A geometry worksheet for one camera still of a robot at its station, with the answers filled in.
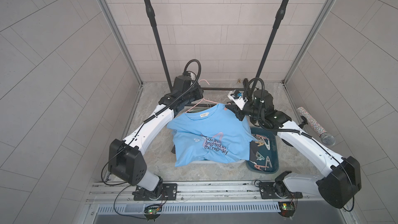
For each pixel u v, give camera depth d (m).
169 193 0.71
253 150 0.75
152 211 0.63
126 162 0.40
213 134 0.77
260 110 0.57
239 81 1.20
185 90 0.54
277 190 0.63
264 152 0.83
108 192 0.71
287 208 0.68
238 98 0.62
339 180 0.38
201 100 0.77
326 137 0.63
